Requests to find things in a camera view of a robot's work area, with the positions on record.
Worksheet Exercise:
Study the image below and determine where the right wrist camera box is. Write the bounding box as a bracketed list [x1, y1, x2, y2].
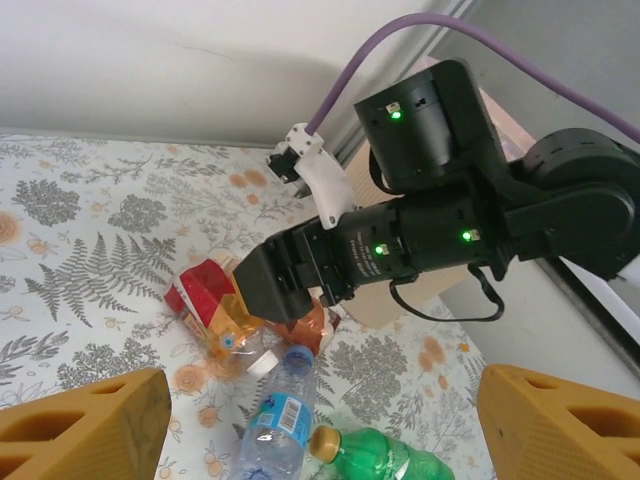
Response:
[267, 121, 362, 232]

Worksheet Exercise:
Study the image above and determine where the brown swirl label bottle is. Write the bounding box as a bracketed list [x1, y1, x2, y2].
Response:
[272, 299, 344, 357]

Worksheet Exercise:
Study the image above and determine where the floral tablecloth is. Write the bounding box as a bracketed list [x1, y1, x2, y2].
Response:
[0, 130, 501, 480]

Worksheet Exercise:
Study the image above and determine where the red label tea bottle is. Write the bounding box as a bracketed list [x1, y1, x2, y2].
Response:
[163, 254, 279, 377]

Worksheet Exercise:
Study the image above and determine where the green bottle yellow cap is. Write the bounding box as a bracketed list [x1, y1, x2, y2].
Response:
[310, 424, 459, 480]

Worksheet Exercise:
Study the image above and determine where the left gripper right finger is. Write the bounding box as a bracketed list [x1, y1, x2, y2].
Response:
[477, 363, 640, 480]

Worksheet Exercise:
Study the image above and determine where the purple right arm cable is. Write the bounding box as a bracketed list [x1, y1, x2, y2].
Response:
[305, 12, 640, 146]

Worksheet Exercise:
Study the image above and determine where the blue label bottle blue cap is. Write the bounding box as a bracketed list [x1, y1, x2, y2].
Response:
[234, 343, 319, 480]

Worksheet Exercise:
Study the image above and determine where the beige bin with pink liner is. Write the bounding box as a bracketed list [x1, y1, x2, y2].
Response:
[344, 57, 535, 330]

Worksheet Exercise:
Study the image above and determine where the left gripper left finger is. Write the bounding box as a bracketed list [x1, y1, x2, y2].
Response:
[0, 367, 172, 480]

